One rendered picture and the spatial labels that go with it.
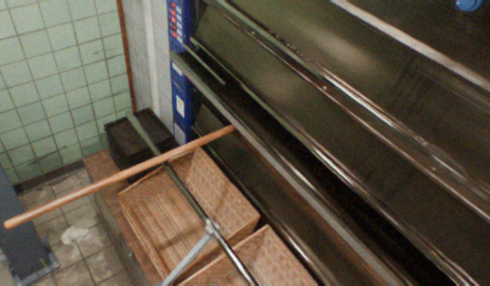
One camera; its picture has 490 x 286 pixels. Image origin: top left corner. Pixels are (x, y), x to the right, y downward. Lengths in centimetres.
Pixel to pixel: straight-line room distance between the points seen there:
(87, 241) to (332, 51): 214
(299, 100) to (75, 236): 197
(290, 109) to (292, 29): 27
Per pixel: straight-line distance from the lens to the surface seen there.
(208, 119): 206
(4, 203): 232
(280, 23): 136
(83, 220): 302
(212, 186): 216
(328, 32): 124
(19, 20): 256
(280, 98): 147
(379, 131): 121
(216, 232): 147
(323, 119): 135
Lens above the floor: 242
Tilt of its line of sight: 46 degrees down
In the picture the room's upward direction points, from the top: 1 degrees clockwise
